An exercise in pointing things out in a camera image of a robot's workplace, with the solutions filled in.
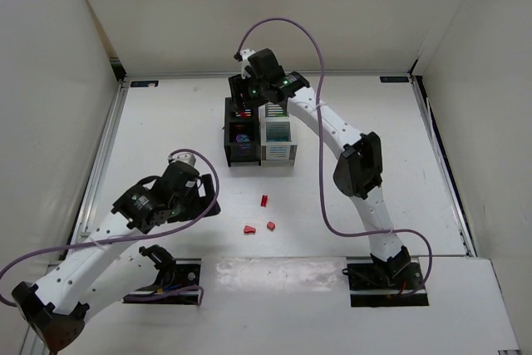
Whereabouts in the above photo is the purple lotus flower lego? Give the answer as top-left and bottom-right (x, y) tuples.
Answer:
(235, 133), (252, 143)

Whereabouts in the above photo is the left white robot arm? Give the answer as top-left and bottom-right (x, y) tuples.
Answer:
(12, 153), (221, 354)

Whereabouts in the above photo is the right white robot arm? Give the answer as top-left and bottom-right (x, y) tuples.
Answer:
(229, 48), (411, 280)

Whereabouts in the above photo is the black slotted container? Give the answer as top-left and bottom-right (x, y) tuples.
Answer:
(224, 97), (261, 167)

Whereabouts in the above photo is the white slotted container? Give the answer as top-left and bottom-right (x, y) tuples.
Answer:
(259, 103), (298, 166)

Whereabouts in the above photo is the right blue label sticker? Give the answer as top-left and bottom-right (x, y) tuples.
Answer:
(379, 76), (410, 83)

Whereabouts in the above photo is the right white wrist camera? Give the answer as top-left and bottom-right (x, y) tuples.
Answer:
(234, 49), (255, 79)

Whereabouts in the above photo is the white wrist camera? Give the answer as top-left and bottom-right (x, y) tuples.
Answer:
(234, 49), (255, 79)
(167, 152), (196, 167)

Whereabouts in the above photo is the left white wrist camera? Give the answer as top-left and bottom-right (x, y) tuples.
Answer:
(167, 152), (196, 167)

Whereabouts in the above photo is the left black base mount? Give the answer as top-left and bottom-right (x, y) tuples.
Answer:
(122, 259), (202, 305)

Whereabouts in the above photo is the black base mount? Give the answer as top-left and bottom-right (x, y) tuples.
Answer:
(122, 259), (202, 305)
(342, 262), (429, 308)

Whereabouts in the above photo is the left aluminium frame rail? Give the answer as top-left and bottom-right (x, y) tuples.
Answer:
(67, 80), (128, 244)

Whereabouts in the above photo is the aluminium frame rail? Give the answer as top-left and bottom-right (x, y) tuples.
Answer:
(410, 75), (478, 257)
(67, 80), (128, 244)

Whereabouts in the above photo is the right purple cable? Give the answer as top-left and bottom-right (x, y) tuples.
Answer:
(233, 17), (432, 298)

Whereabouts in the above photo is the purple cable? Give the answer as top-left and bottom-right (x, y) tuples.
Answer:
(0, 148), (220, 308)
(233, 17), (432, 298)

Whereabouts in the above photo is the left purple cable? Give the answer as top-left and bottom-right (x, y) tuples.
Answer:
(0, 148), (220, 308)

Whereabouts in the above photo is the right aluminium frame rail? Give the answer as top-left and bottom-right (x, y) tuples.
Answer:
(410, 75), (478, 257)

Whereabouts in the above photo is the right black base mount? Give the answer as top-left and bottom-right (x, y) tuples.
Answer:
(342, 262), (429, 308)

